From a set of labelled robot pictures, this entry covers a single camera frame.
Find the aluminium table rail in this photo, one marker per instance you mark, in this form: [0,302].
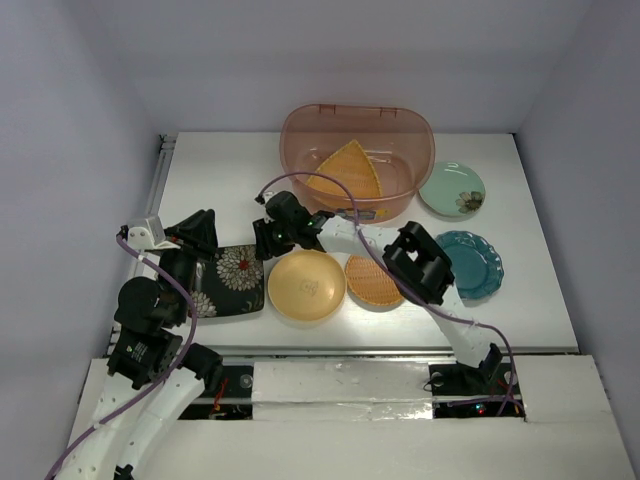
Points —
[165,154]

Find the teal scalloped plate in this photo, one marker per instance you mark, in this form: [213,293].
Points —
[476,265]

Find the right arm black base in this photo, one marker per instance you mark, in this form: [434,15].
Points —
[455,381]

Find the pink translucent plastic bin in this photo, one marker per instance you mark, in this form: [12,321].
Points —
[399,142]

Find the round woven basket plate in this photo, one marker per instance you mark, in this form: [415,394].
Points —
[370,284]

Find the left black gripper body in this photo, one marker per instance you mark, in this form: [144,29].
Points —
[180,263]

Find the black square floral plate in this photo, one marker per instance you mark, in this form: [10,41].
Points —
[231,284]

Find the yellow round plate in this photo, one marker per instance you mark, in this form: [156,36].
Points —
[307,286]

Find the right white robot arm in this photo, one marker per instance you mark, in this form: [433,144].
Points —
[408,255]

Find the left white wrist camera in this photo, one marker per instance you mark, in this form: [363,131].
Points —
[146,234]

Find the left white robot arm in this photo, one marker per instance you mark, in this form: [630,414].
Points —
[152,374]

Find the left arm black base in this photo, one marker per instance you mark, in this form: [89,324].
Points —
[230,400]

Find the fan-shaped woven plate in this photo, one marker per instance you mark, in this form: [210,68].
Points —
[351,166]

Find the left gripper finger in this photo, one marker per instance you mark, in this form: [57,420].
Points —
[190,230]
[210,234]

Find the white foam front board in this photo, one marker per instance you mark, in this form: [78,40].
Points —
[349,419]

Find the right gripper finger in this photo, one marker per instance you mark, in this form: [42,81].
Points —
[267,244]
[306,238]

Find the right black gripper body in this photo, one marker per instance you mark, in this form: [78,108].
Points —
[281,232]

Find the light green floral plate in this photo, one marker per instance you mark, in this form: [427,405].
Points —
[453,190]

